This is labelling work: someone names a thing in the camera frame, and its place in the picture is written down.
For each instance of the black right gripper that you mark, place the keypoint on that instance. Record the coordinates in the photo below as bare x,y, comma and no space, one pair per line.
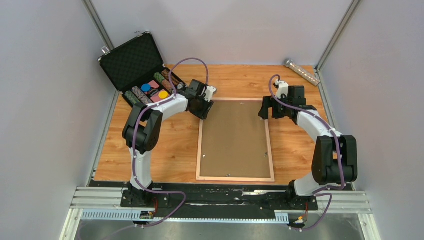
269,101

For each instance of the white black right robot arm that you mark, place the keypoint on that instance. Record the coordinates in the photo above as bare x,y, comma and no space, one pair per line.
335,157

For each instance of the aluminium enclosure post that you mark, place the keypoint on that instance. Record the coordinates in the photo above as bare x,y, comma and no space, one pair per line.
91,9
348,15

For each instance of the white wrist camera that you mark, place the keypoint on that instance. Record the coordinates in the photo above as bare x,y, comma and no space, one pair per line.
208,93
282,89

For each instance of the glittery silver tube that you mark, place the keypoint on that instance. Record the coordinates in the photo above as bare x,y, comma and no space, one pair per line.
309,77

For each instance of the wooden picture frame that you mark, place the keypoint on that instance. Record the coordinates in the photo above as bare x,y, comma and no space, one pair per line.
272,159

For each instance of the yellow poker chip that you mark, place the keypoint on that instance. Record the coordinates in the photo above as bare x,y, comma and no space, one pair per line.
163,94

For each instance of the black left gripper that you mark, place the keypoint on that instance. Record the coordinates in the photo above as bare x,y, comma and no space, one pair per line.
203,115

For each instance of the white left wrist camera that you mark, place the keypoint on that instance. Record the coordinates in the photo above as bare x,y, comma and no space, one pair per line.
208,93

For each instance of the brown backing board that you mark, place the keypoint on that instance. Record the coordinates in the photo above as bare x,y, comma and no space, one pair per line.
235,142

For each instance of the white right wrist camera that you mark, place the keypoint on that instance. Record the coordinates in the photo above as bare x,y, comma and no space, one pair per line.
282,89

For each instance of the aluminium front rail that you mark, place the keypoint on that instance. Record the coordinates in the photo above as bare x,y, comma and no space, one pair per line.
101,203

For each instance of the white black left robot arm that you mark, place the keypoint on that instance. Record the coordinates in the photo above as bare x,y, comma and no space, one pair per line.
143,128

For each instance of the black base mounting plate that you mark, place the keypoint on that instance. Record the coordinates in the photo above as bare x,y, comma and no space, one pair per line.
215,201

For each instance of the black poker chip case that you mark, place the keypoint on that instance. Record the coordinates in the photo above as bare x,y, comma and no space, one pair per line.
139,62

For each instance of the left aluminium enclosure post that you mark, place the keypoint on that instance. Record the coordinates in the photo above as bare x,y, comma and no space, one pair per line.
91,9

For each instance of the blue poker chip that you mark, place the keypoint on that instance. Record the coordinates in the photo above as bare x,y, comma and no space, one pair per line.
146,87

